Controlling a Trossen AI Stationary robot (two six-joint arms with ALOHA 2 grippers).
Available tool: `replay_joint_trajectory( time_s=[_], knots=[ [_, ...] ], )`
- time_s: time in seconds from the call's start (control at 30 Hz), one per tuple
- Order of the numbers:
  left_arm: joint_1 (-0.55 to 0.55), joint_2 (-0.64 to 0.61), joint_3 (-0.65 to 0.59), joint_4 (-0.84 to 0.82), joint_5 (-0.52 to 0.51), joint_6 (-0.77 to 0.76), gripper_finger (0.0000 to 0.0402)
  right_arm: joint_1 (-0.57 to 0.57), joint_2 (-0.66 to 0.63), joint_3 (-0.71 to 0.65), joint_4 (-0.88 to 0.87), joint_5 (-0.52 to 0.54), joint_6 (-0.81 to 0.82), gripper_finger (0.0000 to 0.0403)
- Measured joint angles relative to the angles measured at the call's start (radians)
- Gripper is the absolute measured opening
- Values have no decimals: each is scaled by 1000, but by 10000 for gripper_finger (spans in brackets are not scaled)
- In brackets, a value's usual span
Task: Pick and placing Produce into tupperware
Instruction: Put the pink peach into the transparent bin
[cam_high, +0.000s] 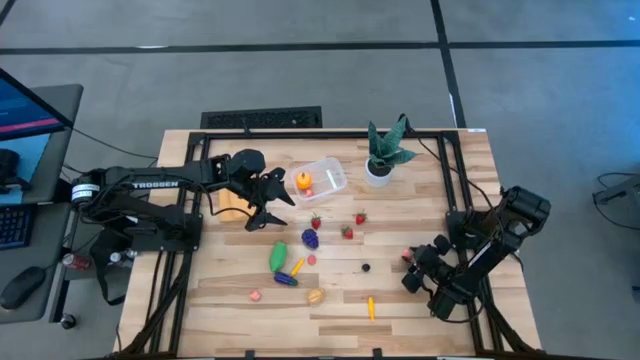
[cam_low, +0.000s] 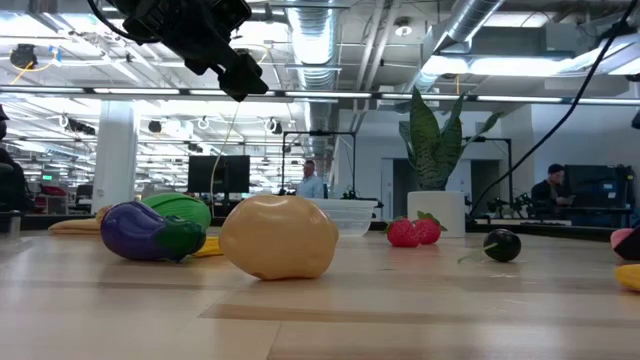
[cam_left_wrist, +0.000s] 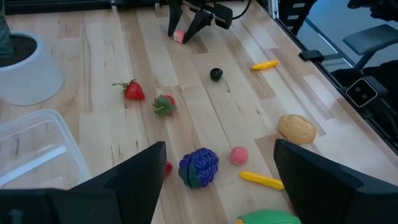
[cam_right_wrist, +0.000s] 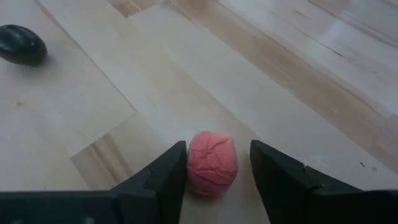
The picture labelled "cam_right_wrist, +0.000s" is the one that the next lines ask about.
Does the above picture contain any pink wrinkled toy fruit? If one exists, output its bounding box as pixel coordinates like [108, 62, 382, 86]
[186, 130, 239, 197]

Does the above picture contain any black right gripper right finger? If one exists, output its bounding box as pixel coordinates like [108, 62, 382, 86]
[250, 139, 398, 224]

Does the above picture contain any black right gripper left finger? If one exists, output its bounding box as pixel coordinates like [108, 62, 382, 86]
[0, 140, 188, 224]

